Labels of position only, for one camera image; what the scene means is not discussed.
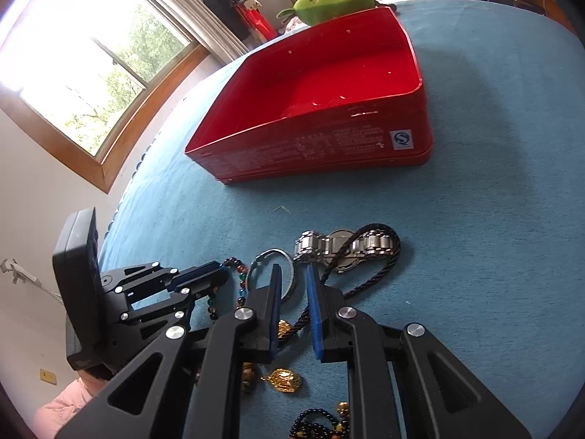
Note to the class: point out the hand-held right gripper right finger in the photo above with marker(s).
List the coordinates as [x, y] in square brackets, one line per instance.
[314, 324]

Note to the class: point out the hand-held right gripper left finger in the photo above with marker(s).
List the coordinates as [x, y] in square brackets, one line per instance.
[276, 324]

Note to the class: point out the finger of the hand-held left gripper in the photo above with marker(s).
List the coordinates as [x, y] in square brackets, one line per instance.
[201, 273]
[155, 308]

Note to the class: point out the silver bangle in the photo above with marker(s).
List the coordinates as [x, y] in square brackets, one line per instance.
[288, 283]

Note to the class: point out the gold pendant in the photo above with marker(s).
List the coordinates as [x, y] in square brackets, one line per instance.
[284, 380]

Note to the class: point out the silver metal watch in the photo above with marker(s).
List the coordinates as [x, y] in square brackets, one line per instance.
[320, 247]

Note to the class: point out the red plastic box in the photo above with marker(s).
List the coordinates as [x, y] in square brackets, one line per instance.
[320, 77]

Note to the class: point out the person's left forearm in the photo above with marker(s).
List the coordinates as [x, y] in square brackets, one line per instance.
[64, 411]

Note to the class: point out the wooden framed window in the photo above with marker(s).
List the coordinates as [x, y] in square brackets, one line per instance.
[91, 55]

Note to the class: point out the coat rack with clothes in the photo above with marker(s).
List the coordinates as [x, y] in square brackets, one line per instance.
[228, 4]

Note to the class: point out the green avocado plush toy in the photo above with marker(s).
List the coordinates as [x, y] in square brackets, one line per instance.
[333, 0]

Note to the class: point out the wall socket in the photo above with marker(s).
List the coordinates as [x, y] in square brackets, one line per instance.
[48, 376]

